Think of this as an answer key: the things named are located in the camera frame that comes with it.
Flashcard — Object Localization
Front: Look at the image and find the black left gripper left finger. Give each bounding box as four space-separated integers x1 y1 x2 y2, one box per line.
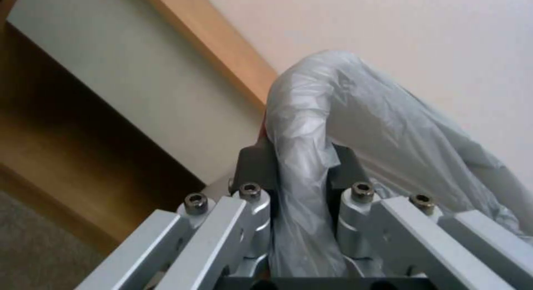
77 140 279 290

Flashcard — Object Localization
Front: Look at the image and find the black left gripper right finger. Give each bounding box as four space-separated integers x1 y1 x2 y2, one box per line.
324 145 533 290

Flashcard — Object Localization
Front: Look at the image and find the translucent grey garbage bag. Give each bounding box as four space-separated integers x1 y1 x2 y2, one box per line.
264 50 533 278

